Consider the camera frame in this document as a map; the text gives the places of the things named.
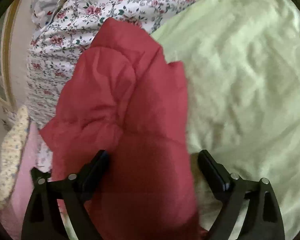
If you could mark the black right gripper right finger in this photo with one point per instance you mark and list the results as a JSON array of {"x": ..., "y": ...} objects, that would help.
[{"x": 263, "y": 219}]

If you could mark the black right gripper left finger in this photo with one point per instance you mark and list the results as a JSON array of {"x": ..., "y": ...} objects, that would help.
[{"x": 43, "y": 218}]

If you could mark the red quilted puffer jacket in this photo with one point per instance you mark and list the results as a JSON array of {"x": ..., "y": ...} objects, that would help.
[{"x": 125, "y": 98}]

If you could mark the pink pillow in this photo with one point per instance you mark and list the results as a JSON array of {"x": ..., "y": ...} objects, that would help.
[{"x": 35, "y": 154}]

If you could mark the yellow floral pillow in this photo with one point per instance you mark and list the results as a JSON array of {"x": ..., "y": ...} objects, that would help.
[{"x": 11, "y": 154}]

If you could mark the light green bed sheet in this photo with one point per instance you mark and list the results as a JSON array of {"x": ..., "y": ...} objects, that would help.
[{"x": 242, "y": 64}]

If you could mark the gold framed wall picture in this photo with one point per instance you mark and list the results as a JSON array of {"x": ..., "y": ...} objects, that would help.
[{"x": 6, "y": 29}]

